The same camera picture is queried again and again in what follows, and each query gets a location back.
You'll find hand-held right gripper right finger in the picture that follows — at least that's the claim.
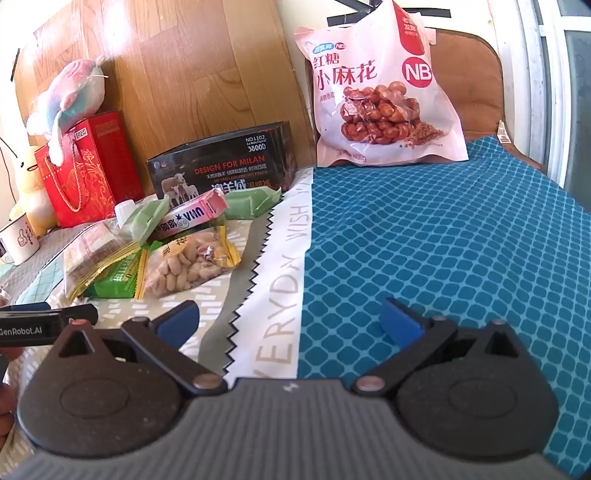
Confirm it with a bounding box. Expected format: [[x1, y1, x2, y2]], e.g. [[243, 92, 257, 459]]
[[355, 298, 522, 400]]

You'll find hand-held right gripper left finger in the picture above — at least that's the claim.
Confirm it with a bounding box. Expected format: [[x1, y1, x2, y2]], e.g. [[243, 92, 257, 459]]
[[59, 300, 228, 397]]

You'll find green cracker packet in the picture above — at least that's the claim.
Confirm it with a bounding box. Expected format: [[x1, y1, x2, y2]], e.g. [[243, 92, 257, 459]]
[[81, 249, 148, 300]]

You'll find clear peanut bag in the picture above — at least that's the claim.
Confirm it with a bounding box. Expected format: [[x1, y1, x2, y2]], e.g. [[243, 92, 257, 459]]
[[141, 226, 242, 298]]

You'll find pink candy box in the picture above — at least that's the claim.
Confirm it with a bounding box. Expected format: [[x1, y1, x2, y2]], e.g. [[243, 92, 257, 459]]
[[152, 189, 230, 241]]

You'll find black printed box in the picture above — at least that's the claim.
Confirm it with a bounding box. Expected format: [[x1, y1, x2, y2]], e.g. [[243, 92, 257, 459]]
[[147, 121, 298, 204]]

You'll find person's left hand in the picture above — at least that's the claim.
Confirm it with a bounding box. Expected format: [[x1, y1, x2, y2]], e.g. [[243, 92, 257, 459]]
[[0, 348, 25, 439]]

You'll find light green checked cloth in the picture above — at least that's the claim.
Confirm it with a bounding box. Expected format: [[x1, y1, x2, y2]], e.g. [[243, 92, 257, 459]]
[[11, 265, 75, 308]]

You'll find brown snack packet yellow edge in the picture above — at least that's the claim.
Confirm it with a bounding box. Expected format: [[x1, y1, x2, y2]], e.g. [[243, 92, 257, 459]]
[[64, 224, 141, 298]]

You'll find grey quilted cloth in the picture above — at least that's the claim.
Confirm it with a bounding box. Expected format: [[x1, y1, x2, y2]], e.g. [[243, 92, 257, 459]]
[[0, 222, 107, 287]]

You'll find white enamel mug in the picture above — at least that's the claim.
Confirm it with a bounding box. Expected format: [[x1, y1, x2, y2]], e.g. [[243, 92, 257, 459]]
[[0, 217, 41, 266]]

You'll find teal patterned mat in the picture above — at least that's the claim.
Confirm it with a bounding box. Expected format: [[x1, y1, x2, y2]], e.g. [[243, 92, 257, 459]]
[[295, 136, 591, 467]]

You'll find pale green packet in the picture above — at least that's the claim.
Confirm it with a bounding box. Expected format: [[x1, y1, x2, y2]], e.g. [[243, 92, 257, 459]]
[[224, 189, 283, 221], [117, 198, 169, 243]]

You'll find yellow plush toy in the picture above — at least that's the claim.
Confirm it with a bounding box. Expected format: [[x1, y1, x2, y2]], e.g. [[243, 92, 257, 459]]
[[9, 145, 56, 238]]

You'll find lettered grey white cloth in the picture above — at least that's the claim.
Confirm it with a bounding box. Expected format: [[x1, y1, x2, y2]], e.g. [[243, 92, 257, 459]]
[[0, 167, 315, 462]]

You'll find red gift bag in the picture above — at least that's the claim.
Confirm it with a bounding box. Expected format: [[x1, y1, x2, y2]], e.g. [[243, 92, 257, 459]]
[[34, 111, 145, 229]]

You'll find pastel plush toy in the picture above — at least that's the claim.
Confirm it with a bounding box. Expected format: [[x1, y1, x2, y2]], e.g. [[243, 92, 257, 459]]
[[25, 54, 109, 164]]

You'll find large pink snack bag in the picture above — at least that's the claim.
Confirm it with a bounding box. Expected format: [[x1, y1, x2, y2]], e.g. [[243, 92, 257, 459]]
[[294, 0, 469, 168]]

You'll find wooden board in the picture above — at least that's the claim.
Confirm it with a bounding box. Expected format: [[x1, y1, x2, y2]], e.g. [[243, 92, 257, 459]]
[[9, 0, 317, 167]]

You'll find white window frame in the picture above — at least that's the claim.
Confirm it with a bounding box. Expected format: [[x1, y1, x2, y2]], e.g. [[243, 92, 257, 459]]
[[515, 0, 591, 204]]

